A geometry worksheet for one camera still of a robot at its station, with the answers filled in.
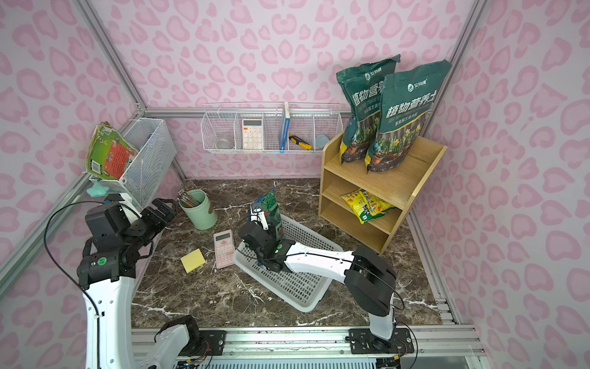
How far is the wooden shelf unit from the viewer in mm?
746

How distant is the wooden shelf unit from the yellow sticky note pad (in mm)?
561

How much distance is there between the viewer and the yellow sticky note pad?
92 cm
